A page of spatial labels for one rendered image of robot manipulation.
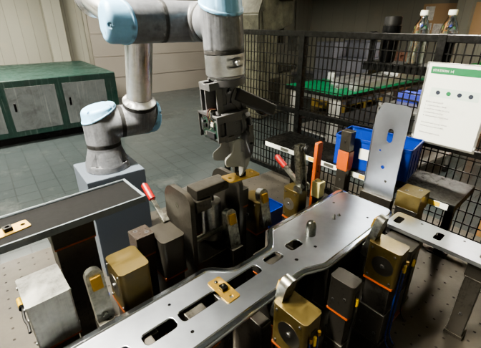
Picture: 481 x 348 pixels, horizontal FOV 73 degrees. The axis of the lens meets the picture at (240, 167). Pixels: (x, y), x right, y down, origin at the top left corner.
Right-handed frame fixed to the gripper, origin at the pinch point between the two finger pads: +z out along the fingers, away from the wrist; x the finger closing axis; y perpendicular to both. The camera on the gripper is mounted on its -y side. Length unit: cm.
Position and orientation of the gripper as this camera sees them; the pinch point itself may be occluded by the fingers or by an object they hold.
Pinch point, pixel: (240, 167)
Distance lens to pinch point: 71.9
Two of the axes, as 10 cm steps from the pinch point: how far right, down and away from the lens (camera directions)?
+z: 0.5, 9.0, 4.3
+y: -8.0, 3.0, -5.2
